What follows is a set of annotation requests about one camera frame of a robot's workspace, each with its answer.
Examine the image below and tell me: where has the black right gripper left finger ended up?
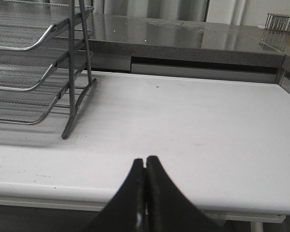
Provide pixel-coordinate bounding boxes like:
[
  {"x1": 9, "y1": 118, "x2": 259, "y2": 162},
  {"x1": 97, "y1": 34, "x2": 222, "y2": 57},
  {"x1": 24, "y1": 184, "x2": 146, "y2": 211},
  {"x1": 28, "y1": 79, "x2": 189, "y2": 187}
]
[{"x1": 81, "y1": 159, "x2": 145, "y2": 232}]

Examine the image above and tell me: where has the grey metal rack frame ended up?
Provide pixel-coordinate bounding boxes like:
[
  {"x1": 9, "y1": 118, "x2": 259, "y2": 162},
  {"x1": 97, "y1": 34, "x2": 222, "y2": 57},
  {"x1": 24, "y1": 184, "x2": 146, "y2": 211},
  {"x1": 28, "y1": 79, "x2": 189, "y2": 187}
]
[{"x1": 57, "y1": 0, "x2": 96, "y2": 139}]

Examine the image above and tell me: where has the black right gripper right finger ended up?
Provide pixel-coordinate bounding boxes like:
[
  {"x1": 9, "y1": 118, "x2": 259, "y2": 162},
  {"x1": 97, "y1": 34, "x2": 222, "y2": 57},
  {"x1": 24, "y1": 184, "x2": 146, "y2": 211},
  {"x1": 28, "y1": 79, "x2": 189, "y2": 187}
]
[{"x1": 146, "y1": 156, "x2": 222, "y2": 232}]

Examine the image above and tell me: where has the mesh tray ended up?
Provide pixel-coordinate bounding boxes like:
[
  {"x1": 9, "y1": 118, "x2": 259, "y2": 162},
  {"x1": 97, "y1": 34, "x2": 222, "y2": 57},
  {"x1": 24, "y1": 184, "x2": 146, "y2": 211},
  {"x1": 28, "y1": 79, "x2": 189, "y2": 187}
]
[
  {"x1": 0, "y1": 4, "x2": 95, "y2": 51},
  {"x1": 0, "y1": 49, "x2": 94, "y2": 92},
  {"x1": 0, "y1": 84, "x2": 87, "y2": 125}
]

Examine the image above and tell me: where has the grey curtain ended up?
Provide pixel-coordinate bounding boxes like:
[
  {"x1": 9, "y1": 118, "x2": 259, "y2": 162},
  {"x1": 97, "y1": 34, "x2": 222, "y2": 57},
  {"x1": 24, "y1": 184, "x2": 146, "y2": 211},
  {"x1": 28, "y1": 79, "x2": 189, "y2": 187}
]
[{"x1": 0, "y1": 0, "x2": 247, "y2": 25}]

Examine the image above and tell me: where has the grey speckled counter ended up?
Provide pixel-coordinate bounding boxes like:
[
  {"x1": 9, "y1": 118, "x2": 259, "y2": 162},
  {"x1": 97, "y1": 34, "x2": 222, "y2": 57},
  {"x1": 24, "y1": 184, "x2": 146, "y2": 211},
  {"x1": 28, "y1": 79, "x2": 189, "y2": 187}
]
[{"x1": 89, "y1": 14, "x2": 290, "y2": 94}]

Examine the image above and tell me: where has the small wire rack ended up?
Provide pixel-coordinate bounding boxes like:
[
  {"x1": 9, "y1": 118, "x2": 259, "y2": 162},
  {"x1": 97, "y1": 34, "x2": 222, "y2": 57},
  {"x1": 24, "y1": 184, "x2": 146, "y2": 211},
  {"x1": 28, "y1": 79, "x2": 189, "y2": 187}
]
[{"x1": 264, "y1": 13, "x2": 290, "y2": 31}]

